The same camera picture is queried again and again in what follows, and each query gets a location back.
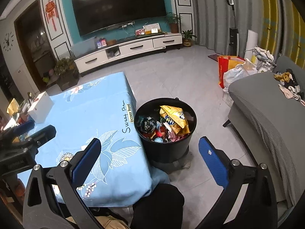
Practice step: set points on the white desk calendar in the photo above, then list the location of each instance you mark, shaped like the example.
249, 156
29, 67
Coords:
151, 28

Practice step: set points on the small potted plant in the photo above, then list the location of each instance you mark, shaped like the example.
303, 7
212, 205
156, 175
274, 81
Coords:
188, 39

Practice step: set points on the person's black trousers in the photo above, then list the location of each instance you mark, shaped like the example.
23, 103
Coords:
159, 207

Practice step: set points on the red shopping bag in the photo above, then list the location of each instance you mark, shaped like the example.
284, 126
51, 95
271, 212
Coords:
225, 69

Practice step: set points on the tall potted plant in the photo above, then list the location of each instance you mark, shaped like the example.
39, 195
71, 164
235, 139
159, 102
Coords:
174, 22

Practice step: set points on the potted plants on black stand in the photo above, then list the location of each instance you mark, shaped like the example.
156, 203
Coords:
65, 71

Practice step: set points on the white television cabinet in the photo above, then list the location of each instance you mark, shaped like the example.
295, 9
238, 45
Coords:
135, 50

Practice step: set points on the blue floral tablecloth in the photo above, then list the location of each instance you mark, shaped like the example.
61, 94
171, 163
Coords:
95, 105

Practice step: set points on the white cardboard box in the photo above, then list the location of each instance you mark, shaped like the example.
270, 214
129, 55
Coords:
40, 109

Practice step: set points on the yellow cloth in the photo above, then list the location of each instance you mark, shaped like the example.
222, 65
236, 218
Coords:
12, 106

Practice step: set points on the grey curtain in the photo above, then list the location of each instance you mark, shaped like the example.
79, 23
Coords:
209, 16

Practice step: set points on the yellow printed curtain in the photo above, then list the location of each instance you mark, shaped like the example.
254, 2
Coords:
281, 16

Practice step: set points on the person's left hand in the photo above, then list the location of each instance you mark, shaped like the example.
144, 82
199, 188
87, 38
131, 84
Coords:
17, 188

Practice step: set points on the pile of socks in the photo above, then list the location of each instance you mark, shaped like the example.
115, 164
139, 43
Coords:
289, 85

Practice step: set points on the pink plastic bag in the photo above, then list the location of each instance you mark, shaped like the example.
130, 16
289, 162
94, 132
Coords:
172, 136

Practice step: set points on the white plastic bag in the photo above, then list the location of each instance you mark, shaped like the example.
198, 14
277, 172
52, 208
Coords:
236, 75

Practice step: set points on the person's tan jacket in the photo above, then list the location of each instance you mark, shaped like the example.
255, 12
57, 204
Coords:
100, 223

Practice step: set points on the dark green packet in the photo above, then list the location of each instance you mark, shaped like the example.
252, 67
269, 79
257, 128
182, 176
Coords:
146, 125

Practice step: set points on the black wall clock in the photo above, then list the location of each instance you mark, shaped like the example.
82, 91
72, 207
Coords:
8, 41

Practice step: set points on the small colourful stand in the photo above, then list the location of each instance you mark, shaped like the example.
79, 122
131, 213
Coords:
101, 43

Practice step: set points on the black flat television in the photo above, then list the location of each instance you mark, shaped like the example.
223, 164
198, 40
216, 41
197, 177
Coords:
119, 7

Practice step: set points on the black plastic bucket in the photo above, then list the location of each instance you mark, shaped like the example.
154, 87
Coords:
166, 150

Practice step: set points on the pile of light clothing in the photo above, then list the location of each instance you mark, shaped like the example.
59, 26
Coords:
263, 57

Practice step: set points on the yellow snack bag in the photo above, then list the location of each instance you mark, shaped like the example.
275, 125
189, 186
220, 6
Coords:
174, 119

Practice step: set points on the upright vacuum cleaner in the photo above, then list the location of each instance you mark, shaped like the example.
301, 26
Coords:
234, 40

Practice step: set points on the grey sofa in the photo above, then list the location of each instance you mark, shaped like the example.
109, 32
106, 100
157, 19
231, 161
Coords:
259, 114

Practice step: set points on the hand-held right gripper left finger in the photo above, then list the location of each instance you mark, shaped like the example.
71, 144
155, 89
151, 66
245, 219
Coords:
85, 162

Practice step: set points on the small photo frame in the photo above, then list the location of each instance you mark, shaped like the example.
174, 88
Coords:
140, 32

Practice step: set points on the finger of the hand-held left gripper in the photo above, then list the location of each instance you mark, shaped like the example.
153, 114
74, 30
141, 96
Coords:
43, 133
23, 126

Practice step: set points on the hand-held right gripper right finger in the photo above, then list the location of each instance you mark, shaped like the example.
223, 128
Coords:
213, 164

